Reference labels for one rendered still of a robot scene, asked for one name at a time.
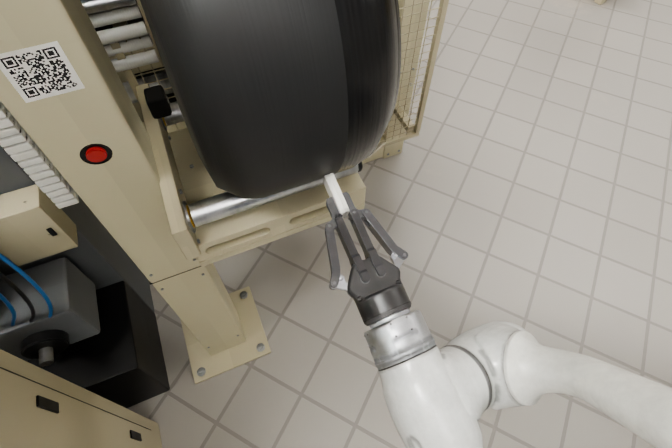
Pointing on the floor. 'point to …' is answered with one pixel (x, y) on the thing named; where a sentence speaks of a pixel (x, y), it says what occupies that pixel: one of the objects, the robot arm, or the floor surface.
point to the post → (119, 137)
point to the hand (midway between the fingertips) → (336, 195)
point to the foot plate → (208, 364)
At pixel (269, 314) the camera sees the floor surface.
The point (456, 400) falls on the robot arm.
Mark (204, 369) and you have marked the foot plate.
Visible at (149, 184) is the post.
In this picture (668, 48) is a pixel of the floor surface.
